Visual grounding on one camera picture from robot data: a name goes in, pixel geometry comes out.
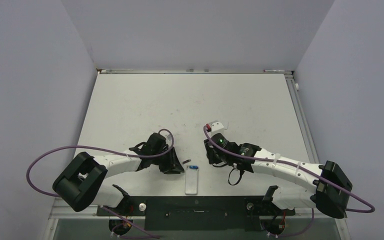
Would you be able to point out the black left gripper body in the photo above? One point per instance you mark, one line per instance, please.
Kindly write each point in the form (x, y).
(165, 161)

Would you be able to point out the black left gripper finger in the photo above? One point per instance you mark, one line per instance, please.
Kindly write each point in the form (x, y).
(175, 165)
(168, 170)

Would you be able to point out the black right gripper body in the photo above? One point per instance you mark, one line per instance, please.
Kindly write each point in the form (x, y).
(215, 158)

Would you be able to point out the white air conditioner remote control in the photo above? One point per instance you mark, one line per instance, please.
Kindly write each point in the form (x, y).
(191, 181)

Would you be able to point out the white battery compartment cover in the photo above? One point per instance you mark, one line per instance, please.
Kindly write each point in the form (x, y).
(225, 125)

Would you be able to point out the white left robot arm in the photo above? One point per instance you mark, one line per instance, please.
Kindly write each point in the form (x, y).
(81, 183)

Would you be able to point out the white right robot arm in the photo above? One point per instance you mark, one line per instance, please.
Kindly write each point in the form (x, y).
(322, 186)

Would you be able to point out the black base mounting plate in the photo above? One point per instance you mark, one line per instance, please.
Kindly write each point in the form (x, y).
(199, 213)

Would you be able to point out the aluminium frame rail right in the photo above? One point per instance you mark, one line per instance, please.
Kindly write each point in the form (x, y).
(307, 151)

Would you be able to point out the aluminium frame rail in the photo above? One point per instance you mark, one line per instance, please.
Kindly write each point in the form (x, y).
(307, 151)
(193, 71)

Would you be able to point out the aluminium frame rail back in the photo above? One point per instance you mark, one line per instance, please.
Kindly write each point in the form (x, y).
(193, 71)

